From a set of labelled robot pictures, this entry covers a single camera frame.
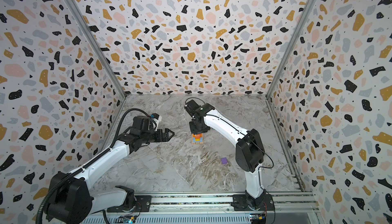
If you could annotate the natural wood plank block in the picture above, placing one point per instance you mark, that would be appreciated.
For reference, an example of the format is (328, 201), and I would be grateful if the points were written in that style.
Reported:
(197, 143)

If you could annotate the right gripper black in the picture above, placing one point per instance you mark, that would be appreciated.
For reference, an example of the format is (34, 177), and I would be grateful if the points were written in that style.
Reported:
(195, 126)

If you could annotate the right electronics board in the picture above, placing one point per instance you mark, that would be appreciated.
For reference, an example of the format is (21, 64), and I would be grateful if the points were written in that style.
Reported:
(258, 218)

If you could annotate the right corner aluminium profile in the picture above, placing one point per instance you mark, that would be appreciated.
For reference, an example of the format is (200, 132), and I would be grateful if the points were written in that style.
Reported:
(297, 32)

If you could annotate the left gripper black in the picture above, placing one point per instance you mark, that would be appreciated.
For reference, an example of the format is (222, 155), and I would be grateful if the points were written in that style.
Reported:
(165, 138)

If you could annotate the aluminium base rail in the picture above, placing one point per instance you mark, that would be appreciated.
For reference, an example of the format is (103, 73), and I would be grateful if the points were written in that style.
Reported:
(214, 208)

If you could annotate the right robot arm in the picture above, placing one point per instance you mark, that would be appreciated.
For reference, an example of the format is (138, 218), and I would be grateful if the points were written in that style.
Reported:
(250, 154)

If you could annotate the left corner aluminium profile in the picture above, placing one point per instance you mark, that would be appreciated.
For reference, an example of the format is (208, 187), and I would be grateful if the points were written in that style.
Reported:
(94, 45)

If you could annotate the left electronics board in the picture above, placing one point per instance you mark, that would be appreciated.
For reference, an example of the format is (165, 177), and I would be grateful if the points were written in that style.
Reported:
(127, 219)

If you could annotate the corner aluminium profile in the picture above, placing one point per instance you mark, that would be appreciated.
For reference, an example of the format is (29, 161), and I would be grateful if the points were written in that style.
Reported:
(94, 45)
(297, 32)

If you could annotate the purple wood cube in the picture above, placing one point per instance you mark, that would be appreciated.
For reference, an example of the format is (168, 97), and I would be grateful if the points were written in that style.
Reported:
(224, 160)

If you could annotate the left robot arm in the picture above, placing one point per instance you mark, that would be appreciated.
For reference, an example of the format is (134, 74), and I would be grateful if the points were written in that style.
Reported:
(69, 198)

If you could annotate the electronics board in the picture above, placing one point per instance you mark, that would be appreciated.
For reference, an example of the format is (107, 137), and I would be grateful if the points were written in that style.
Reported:
(127, 219)
(258, 218)

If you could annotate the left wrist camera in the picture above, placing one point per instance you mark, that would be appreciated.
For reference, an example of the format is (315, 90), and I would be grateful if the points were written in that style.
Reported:
(156, 117)

